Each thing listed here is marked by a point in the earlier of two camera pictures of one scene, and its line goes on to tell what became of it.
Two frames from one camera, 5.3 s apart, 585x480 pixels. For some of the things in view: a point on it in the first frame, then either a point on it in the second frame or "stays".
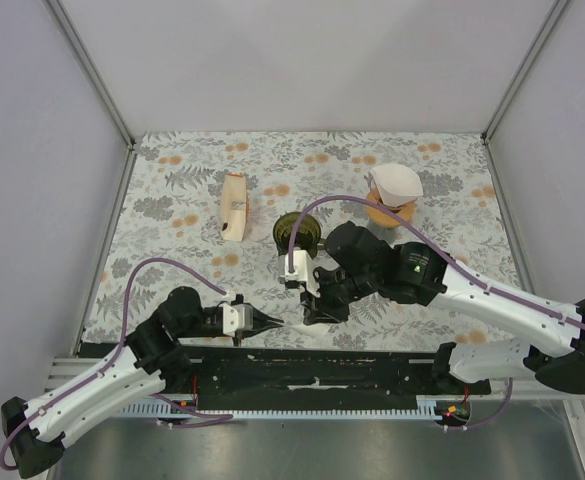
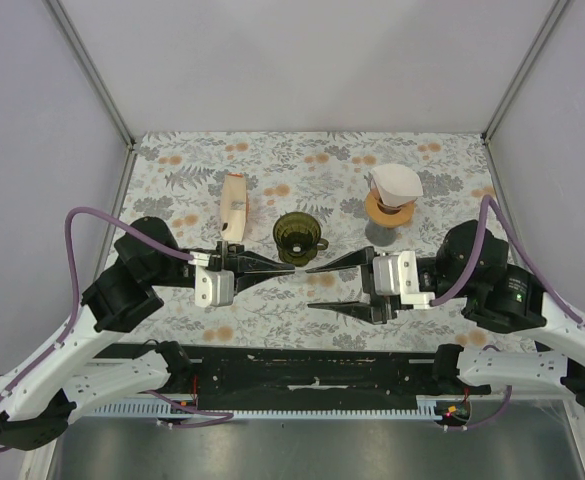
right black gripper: (320, 310) to (380, 307)
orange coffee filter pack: (234, 207) stays
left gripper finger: (263, 322) to (245, 280)
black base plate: (297, 378) stays
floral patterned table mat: (245, 214) stays
